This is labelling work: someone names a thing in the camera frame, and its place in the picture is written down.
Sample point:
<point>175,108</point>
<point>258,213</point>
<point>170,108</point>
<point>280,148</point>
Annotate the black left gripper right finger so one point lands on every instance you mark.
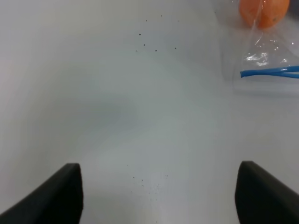
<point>260,198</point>

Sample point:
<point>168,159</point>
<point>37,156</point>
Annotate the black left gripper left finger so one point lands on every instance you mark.
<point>59,200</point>

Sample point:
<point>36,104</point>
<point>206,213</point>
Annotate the clear blue-zip plastic bag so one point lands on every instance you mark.
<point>258,61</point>

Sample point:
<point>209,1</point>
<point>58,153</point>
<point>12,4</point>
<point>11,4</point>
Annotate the orange fruit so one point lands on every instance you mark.
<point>263,13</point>

